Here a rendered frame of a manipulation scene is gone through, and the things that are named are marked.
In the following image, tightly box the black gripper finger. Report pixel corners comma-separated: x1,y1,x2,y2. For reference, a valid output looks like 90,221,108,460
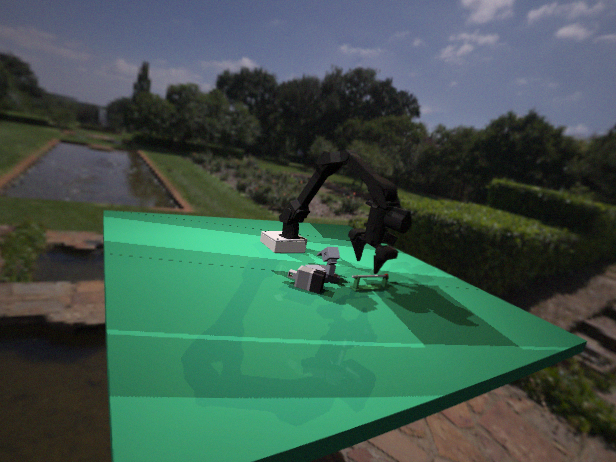
350,238,367,261
374,255,388,274

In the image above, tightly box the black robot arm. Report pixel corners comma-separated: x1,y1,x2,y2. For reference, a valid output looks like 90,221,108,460
279,149,411,246

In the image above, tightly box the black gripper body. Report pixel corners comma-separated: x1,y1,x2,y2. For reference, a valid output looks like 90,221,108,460
348,221,399,260

